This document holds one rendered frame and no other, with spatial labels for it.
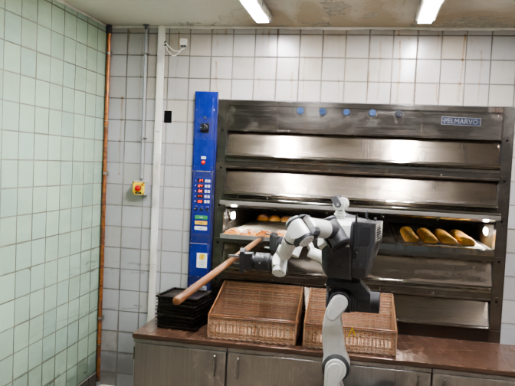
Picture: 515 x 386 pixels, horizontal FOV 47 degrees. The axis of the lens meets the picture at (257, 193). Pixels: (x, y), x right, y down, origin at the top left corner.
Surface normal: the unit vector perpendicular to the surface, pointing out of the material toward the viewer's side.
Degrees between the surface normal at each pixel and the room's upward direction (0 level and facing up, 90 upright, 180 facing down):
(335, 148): 70
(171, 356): 90
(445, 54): 90
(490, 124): 90
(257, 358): 90
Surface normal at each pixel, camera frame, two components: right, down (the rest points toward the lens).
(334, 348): -0.18, 0.04
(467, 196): -0.15, -0.30
